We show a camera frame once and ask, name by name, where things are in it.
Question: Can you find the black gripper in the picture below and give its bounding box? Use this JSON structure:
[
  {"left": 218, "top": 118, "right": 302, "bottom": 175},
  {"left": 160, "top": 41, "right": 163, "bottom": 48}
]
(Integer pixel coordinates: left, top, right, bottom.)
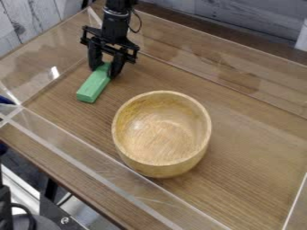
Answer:
[{"left": 80, "top": 7, "right": 139, "bottom": 79}]

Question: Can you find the black metal mount plate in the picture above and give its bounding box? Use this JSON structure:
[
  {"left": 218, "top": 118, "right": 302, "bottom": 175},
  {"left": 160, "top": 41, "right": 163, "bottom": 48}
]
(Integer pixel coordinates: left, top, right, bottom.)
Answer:
[{"left": 40, "top": 196, "right": 88, "bottom": 230}]

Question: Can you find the brown wooden bowl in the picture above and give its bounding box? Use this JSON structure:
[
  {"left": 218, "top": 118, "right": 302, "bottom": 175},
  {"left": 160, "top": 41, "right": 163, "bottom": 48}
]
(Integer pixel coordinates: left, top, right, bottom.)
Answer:
[{"left": 112, "top": 91, "right": 212, "bottom": 178}]

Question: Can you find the clear acrylic front wall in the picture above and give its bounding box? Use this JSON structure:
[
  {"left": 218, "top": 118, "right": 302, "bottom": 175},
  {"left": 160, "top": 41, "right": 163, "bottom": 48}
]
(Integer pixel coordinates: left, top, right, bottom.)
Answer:
[{"left": 0, "top": 104, "right": 231, "bottom": 230}]

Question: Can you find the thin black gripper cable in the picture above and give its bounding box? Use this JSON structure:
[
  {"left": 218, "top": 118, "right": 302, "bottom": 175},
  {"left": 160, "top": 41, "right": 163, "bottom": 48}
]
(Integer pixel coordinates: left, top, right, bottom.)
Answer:
[{"left": 127, "top": 8, "right": 143, "bottom": 34}]

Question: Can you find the green rectangular block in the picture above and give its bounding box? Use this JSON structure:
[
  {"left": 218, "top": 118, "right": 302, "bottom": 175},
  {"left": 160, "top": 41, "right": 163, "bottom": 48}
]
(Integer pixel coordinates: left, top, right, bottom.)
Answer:
[{"left": 76, "top": 62, "right": 111, "bottom": 103}]

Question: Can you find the clear acrylic corner bracket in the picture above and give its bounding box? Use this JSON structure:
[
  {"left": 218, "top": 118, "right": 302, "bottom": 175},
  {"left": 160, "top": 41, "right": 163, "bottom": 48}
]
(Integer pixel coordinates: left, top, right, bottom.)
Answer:
[{"left": 87, "top": 7, "right": 102, "bottom": 27}]

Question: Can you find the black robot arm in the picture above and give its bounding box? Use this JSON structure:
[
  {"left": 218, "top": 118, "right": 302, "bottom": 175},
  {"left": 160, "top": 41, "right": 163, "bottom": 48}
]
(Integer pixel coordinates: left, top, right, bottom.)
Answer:
[{"left": 80, "top": 0, "right": 140, "bottom": 78}]

